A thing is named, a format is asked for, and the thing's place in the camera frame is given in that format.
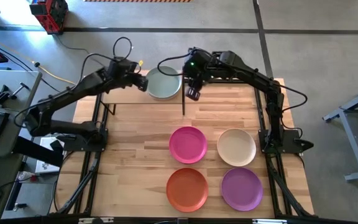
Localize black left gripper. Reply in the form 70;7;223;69
106;57;149;92

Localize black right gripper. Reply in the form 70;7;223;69
181;48;214;102

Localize sage green plate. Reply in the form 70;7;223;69
146;65;183;101

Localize pink plate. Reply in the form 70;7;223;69
168;125;208;165

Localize cream plate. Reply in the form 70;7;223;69
216;128;257;167

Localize orange plate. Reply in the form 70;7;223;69
165;167;209;213

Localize purple plate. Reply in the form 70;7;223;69
220;167;264;213

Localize red black power station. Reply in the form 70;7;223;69
29;0;70;35

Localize grey metal clamp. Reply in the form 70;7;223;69
11;82;30;100

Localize black flat bar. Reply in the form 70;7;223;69
12;136;65;167

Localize white box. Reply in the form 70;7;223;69
35;136;67;174

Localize clear plastic bottle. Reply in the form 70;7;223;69
16;170;39;183

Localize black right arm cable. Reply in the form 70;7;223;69
157;46;308;113

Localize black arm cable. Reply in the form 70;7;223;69
76;36;134;91
157;46;308;113

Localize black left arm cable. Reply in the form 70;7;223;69
76;36;134;91

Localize black floor cable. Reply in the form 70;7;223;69
54;33;105;68

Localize yellow cable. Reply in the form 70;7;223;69
31;61;76;85

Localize black metal table frame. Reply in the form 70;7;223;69
48;65;318;218

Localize silver metal bracket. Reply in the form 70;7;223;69
252;218;288;224
78;217;114;224

